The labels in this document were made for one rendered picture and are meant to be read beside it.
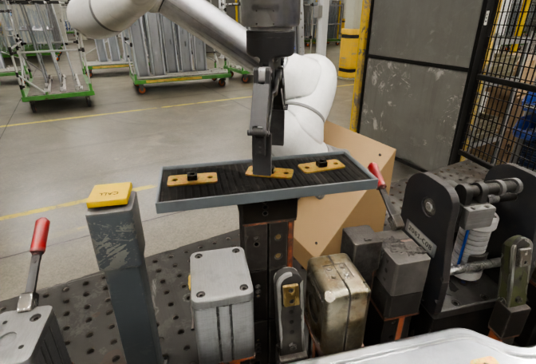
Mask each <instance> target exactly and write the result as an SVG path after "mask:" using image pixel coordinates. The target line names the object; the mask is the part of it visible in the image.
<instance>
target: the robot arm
mask: <svg viewBox="0 0 536 364"><path fill-rule="evenodd" d="M147 12H150V13H156V14H157V13H158V12H159V13H160V14H162V15H163V16H164V17H166V18H168V19H170V20H171V21H173V22H174V23H175V24H177V25H178V26H180V27H182V28H183V29H185V30H186V31H187V32H189V33H190V34H192V35H194V36H195V37H197V38H198V39H199V40H201V41H202V42H205V43H206V44H208V45H209V46H210V47H212V48H213V49H215V50H217V51H218V52H220V53H221V54H222V55H224V56H225V57H227V58H229V59H230V60H232V61H233V62H234V63H236V64H237V65H240V66H241V67H243V68H244V69H245V70H247V71H248V72H250V73H252V74H253V75H254V84H253V93H252V102H251V111H250V128H249V130H247V136H252V168H253V175H260V176H271V173H272V167H271V166H272V156H289V155H299V154H308V153H317V152H335V151H346V152H347V153H348V154H349V155H350V152H349V151H348V150H347V149H341V148H335V147H333V146H331V145H328V144H326V143H324V142H323V140H324V123H325V120H326V118H327V116H328V115H329V111H330V109H331V107H332V104H333V99H334V97H335V93H336V89H337V72H336V69H335V66H334V65H333V63H332V62H331V61H330V60H329V59H328V58H327V57H324V56H322V55H320V54H316V53H309V54H306V55H303V56H301V55H298V54H296V53H294V41H295V31H294V30H291V27H295V26H299V24H300V13H301V0H241V20H242V22H241V24H242V25H240V24H239V23H237V22H236V21H235V20H234V19H232V18H231V17H229V16H228V15H226V14H225V13H223V12H222V11H221V10H220V9H218V8H217V7H215V6H214V5H212V4H211V3H209V1H207V0H71V1H70V2H69V4H68V7H67V18H68V20H69V24H70V25H71V26H72V27H73V28H74V29H75V30H76V31H77V32H78V33H80V34H82V35H83V36H84V37H87V38H91V39H106V38H111V37H114V36H116V35H118V34H120V33H121V32H123V31H124V30H126V29H127V28H129V27H130V26H131V25H132V24H133V23H134V22H135V21H136V20H138V19H139V18H140V17H141V16H143V15H144V14H146V13H147ZM243 26H248V27H250V30H248V29H246V28H245V27H243Z"/></svg>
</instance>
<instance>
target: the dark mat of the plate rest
mask: <svg viewBox="0 0 536 364"><path fill-rule="evenodd" d="M320 159H325V160H339V161H340V162H341V163H342V164H343V165H345V168H340V169H334V170H329V171H324V172H314V173H308V174H306V173H304V172H303V171H302V170H301V169H300V168H299V167H298V165H299V164H305V163H312V162H316V160H320ZM272 165H274V166H275V168H289V169H293V170H294V173H293V176H292V179H290V180H287V179H278V178H268V177H258V176H246V171H247V169H248V168H249V167H250V166H252V162H250V163H241V164H225V165H216V166H206V167H197V168H180V169H171V170H164V171H163V178H162V184H161V190H160V202H164V201H171V200H185V199H193V198H200V197H208V196H222V195H230V194H238V193H245V192H260V191H267V190H274V189H282V188H296V187H304V186H312V185H319V184H333V183H341V182H349V181H356V180H371V178H370V177H369V176H368V175H367V174H366V173H364V172H363V171H362V170H361V169H360V168H358V167H357V166H356V165H355V164H354V163H353V162H352V161H351V160H350V159H349V158H348V157H347V156H346V155H344V154H340V155H330V156H313V157H304V158H295V159H286V160H272ZM188 172H197V173H207V172H216V173H217V180H218V182H217V183H213V184H195V185H185V186H175V187H168V185H167V183H168V177H169V176H176V175H186V174H187V173H188Z"/></svg>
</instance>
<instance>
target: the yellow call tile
mask: <svg viewBox="0 0 536 364"><path fill-rule="evenodd" d="M131 190H132V182H125V183H116V184H100V185H95V186H94V188H93V190H92V192H91V194H90V195H89V198H88V199H87V201H86V205H87V208H98V207H106V206H113V205H122V204H127V203H128V199H129V197H130V194H131Z"/></svg>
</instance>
